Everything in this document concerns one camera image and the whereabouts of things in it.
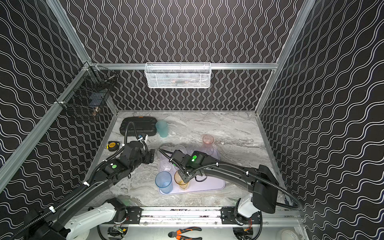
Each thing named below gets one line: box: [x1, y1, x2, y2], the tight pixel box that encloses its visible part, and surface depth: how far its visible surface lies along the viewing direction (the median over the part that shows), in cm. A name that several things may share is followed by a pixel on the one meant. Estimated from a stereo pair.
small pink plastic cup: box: [202, 134, 214, 145], surface depth 101 cm
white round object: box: [281, 229, 299, 240], surface depth 69 cm
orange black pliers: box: [168, 226, 203, 240], surface depth 70 cm
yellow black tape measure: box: [106, 141, 120, 152], surface depth 99 cm
